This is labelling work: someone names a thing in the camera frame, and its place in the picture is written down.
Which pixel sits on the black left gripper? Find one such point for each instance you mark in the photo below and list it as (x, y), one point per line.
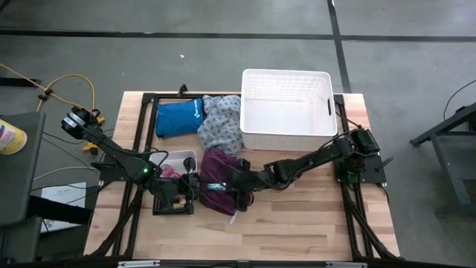
(175, 190)

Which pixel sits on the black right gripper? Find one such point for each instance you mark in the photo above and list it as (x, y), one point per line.
(247, 182)

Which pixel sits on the dark purple cloth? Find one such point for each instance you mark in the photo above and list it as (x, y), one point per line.
(219, 204)

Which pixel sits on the orange vial white cap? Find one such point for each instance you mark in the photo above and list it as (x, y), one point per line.
(181, 203)

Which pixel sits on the pink bandage roll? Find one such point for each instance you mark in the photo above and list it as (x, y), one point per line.
(166, 168)

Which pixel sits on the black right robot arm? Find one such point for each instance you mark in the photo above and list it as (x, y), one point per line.
(316, 158)

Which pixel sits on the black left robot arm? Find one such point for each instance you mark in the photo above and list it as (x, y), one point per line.
(111, 152)

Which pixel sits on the small white plastic bin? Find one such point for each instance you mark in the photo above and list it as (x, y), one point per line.
(175, 156)

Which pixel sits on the large white perforated basket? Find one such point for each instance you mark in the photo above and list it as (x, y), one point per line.
(286, 111)

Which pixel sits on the white paper tag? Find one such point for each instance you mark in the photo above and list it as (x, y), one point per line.
(233, 220)

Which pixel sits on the grey patterned hospital gown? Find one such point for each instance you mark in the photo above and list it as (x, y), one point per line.
(223, 123)

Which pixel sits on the blue fabric pouch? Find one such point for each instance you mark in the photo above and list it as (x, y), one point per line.
(178, 119)

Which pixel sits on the white paper sheet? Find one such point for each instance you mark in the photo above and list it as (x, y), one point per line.
(63, 193)

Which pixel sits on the dark grey cart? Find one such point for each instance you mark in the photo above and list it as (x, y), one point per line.
(18, 178)

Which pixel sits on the yellow labelled canister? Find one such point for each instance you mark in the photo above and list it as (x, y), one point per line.
(11, 137)

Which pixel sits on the black floor bar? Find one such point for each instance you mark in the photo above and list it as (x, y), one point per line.
(18, 82)

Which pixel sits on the black metal stand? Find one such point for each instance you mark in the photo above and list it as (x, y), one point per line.
(451, 167)

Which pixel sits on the black aluminium table frame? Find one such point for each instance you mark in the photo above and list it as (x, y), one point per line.
(167, 96)

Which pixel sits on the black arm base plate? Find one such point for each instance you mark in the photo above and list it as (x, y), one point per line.
(373, 173)
(104, 176)

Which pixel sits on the silver aluminium bracket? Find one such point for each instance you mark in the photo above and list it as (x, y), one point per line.
(346, 265)
(139, 264)

